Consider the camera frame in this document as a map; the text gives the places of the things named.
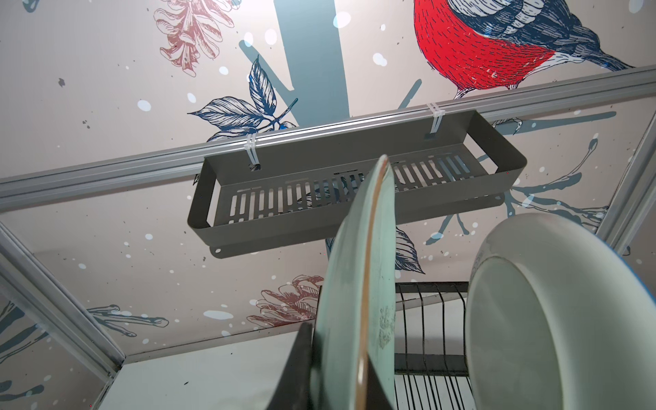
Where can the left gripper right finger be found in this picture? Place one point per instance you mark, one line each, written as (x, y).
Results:
(376, 398)

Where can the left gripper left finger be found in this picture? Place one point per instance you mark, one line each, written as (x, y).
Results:
(292, 391)

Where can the pale green plate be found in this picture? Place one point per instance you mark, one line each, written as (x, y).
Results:
(357, 306)

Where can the white plate blue rim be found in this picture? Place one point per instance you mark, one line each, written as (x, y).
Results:
(555, 319)

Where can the black two-tier dish rack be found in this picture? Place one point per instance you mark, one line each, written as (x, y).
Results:
(431, 370)

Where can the black hanging wall basket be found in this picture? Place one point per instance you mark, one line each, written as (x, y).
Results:
(299, 189)

